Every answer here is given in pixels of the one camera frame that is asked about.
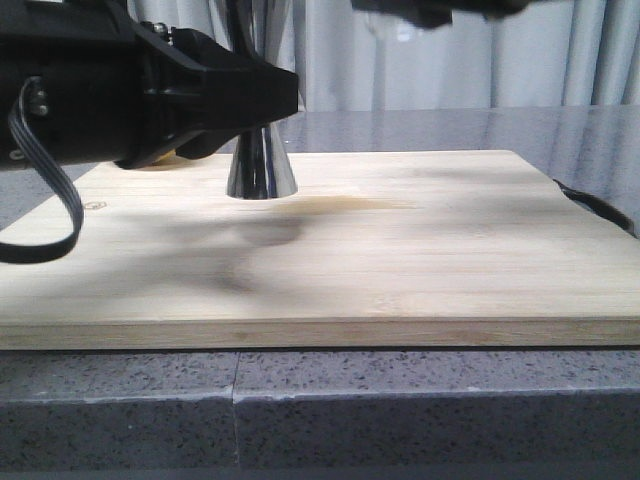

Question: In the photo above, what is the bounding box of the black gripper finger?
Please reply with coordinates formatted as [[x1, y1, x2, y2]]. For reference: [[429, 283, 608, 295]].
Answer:
[[172, 28, 298, 159]]

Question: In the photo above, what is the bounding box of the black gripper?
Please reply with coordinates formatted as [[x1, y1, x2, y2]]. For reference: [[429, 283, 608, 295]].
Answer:
[[351, 0, 530, 28], [1, 1, 175, 170]]

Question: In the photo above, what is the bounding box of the steel double jigger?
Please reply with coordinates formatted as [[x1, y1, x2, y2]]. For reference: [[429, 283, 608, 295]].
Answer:
[[226, 1, 298, 200]]

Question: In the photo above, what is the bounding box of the yellow lemon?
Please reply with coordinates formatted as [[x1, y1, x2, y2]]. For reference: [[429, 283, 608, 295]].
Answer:
[[151, 150, 180, 167]]

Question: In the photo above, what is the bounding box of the grey curtain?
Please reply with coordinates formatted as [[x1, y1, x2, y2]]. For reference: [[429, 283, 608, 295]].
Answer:
[[124, 0, 640, 112]]

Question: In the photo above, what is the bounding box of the wooden cutting board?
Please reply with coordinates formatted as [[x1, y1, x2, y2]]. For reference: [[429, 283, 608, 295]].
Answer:
[[1, 151, 639, 350]]

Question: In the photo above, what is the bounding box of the black ribbon cable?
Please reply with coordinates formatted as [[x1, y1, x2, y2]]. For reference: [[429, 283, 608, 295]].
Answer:
[[0, 75, 85, 265]]

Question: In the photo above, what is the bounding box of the black strap under board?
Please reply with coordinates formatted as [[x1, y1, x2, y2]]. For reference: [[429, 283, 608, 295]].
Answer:
[[549, 177, 632, 234]]

